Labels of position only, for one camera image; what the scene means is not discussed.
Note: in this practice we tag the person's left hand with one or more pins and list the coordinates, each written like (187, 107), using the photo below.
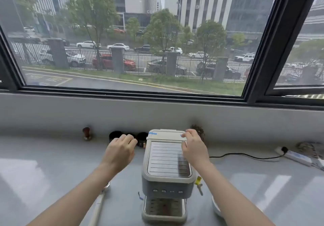
(119, 153)

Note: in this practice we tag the person's right hand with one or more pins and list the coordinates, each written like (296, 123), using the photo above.
(196, 150)

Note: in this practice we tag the person's left fingers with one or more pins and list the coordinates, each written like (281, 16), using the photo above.
(125, 139)

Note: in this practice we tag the person's right thumb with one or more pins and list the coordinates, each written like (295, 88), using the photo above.
(184, 148)

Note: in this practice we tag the white water tank lid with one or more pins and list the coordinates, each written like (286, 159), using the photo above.
(164, 134)

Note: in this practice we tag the person's right forearm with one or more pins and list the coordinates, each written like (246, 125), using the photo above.
(227, 198)

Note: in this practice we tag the person's left forearm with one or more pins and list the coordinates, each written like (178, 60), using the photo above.
(76, 198)

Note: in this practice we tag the black round container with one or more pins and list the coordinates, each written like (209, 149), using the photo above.
(115, 135)
(142, 138)

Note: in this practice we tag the dark brown bristle brush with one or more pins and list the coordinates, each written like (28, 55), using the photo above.
(199, 129)

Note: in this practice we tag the grey espresso machine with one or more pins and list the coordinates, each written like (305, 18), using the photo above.
(167, 180)

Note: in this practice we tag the metal steam wand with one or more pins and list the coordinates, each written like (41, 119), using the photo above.
(199, 188)

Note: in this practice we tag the white cup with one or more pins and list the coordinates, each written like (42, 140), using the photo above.
(216, 207)

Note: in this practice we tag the white drip tray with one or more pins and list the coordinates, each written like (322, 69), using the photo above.
(164, 214)

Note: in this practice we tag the row of parked cars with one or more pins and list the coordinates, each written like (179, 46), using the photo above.
(111, 62)

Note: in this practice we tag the black metal fence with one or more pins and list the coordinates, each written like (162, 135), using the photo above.
(144, 61)

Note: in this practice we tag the black plug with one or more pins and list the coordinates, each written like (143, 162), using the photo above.
(284, 150)

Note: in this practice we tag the white power strip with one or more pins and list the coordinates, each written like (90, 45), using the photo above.
(296, 156)

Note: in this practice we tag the row of street trees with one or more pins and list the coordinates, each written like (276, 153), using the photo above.
(92, 8)

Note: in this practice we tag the group of tall buildings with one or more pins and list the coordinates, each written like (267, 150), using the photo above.
(202, 0)

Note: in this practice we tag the black window frame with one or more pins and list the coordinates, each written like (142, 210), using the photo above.
(268, 43)

